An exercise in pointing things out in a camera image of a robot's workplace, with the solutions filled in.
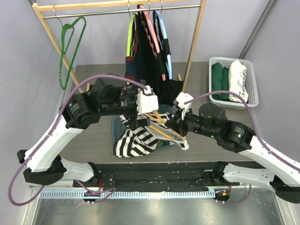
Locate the black white striped tank top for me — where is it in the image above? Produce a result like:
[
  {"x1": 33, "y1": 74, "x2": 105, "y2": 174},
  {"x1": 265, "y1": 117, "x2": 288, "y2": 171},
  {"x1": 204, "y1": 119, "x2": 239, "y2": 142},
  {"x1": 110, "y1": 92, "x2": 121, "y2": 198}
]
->
[{"x1": 113, "y1": 113, "x2": 189, "y2": 158}]

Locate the yellow plastic hanger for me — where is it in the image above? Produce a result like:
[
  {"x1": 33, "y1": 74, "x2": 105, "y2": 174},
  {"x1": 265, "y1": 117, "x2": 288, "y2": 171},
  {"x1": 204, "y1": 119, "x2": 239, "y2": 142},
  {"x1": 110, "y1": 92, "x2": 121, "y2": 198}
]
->
[{"x1": 142, "y1": 111, "x2": 186, "y2": 141}]

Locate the green plastic hanger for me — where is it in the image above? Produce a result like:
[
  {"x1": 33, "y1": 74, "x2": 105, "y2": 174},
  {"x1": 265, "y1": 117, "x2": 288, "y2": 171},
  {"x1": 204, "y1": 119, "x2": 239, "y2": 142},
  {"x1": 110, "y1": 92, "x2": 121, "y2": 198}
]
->
[{"x1": 58, "y1": 15, "x2": 88, "y2": 90}]

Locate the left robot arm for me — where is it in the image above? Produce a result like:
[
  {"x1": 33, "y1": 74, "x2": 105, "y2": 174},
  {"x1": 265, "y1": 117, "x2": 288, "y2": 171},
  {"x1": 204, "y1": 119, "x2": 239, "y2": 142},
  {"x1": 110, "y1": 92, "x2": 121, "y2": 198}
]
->
[{"x1": 17, "y1": 77, "x2": 158, "y2": 187}]

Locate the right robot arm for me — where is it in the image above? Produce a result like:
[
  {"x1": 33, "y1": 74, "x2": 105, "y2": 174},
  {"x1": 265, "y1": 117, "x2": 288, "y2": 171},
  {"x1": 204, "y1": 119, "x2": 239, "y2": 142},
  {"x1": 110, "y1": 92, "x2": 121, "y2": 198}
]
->
[{"x1": 166, "y1": 103, "x2": 300, "y2": 203}]

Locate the olive green tank top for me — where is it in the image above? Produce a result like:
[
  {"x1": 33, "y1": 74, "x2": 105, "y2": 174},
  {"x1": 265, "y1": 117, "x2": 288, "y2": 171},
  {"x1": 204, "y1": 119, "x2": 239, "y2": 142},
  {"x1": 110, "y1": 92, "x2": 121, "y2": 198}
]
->
[{"x1": 156, "y1": 140, "x2": 173, "y2": 149}]

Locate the navy tank top maroon trim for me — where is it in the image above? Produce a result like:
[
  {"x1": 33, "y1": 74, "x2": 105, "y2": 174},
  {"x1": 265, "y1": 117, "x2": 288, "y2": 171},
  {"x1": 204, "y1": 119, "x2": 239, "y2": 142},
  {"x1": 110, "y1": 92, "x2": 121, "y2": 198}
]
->
[{"x1": 125, "y1": 34, "x2": 144, "y2": 81}]

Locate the neon yellow hanger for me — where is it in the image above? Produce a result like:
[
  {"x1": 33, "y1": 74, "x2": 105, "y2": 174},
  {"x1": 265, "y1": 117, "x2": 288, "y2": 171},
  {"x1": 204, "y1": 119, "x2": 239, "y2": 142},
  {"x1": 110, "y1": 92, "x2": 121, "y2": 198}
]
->
[{"x1": 125, "y1": 14, "x2": 136, "y2": 81}]

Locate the pink hanger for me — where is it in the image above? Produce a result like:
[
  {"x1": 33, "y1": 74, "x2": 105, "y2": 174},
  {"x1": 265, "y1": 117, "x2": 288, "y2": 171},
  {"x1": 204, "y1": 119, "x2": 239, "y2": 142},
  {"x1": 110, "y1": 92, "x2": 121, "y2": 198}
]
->
[{"x1": 138, "y1": 5, "x2": 166, "y2": 81}]

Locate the light blue hanger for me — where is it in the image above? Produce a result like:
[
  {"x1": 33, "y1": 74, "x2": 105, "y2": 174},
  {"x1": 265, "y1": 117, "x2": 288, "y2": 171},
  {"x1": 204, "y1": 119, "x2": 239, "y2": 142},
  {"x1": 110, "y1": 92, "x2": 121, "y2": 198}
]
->
[{"x1": 152, "y1": 10, "x2": 173, "y2": 80}]

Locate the teal plastic basin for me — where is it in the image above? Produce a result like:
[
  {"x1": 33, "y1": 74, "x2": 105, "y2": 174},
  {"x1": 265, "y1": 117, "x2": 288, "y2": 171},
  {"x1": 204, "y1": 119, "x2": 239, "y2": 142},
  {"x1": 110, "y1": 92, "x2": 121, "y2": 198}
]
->
[{"x1": 111, "y1": 105, "x2": 176, "y2": 144}]

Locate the black dress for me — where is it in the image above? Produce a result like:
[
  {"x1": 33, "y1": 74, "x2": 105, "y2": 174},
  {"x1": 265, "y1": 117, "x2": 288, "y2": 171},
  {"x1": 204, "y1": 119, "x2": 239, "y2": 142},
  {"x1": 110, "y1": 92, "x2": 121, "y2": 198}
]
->
[{"x1": 136, "y1": 12, "x2": 183, "y2": 106}]

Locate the folded dark green shirt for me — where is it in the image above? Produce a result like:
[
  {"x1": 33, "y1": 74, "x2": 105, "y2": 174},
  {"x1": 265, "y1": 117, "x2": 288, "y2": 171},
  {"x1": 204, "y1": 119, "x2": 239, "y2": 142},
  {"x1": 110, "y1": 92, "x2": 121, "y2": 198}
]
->
[{"x1": 211, "y1": 62, "x2": 229, "y2": 91}]

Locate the folded white shirt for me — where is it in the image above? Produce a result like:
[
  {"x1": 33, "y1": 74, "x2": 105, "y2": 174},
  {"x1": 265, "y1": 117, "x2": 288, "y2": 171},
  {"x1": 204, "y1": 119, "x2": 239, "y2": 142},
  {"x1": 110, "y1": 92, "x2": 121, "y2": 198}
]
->
[{"x1": 228, "y1": 60, "x2": 248, "y2": 102}]

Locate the white plastic basket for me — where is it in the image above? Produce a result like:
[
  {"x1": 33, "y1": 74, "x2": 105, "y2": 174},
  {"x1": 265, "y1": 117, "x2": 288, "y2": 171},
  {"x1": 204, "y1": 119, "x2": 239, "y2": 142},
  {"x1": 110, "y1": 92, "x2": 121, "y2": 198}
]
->
[{"x1": 209, "y1": 57, "x2": 259, "y2": 110}]

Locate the wooden clothes rack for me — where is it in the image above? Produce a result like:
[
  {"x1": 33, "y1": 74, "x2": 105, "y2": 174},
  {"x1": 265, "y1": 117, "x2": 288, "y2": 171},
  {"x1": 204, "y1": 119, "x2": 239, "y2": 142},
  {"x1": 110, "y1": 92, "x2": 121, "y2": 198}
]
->
[{"x1": 32, "y1": 0, "x2": 208, "y2": 91}]

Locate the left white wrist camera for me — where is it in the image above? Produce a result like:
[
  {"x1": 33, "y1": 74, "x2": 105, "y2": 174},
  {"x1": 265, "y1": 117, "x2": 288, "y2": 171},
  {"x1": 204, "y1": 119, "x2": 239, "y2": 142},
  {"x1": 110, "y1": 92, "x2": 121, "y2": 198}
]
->
[{"x1": 136, "y1": 80, "x2": 159, "y2": 115}]

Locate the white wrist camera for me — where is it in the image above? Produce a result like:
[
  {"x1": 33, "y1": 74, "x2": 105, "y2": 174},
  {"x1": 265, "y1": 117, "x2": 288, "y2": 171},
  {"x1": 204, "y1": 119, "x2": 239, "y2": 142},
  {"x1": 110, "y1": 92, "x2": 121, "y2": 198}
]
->
[
  {"x1": 173, "y1": 92, "x2": 194, "y2": 120},
  {"x1": 136, "y1": 80, "x2": 159, "y2": 115}
]

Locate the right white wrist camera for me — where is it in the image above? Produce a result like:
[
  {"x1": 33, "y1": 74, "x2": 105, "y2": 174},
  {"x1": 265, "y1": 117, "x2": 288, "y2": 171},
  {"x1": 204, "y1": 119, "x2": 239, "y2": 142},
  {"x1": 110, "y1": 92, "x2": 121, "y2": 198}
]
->
[{"x1": 173, "y1": 92, "x2": 194, "y2": 120}]

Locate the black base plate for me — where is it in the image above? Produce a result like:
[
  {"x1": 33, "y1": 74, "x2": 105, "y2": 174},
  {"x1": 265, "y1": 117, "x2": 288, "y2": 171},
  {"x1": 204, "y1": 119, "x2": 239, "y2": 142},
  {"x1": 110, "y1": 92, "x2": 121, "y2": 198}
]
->
[{"x1": 84, "y1": 162, "x2": 239, "y2": 192}]

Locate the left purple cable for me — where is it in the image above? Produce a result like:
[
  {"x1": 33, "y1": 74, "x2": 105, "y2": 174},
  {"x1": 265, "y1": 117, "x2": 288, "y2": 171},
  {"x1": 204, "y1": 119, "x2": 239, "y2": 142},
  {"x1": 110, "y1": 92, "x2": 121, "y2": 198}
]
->
[{"x1": 8, "y1": 74, "x2": 152, "y2": 207}]

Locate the purple cable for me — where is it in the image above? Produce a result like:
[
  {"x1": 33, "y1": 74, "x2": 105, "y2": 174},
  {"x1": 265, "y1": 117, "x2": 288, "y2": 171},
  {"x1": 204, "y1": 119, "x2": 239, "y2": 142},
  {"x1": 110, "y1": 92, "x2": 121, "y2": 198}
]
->
[
  {"x1": 185, "y1": 90, "x2": 300, "y2": 172},
  {"x1": 8, "y1": 74, "x2": 152, "y2": 207}
]

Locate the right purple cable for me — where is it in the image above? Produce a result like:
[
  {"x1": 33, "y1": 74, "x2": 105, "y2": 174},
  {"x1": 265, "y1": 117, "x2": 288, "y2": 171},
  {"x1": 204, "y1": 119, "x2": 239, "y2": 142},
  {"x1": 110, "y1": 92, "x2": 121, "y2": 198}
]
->
[{"x1": 185, "y1": 90, "x2": 300, "y2": 172}]

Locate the white slotted cable duct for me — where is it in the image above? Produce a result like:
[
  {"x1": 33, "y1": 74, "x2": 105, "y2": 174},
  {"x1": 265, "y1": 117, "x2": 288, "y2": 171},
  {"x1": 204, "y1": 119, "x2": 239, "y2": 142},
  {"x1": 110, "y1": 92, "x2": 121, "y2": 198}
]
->
[{"x1": 40, "y1": 189, "x2": 215, "y2": 200}]

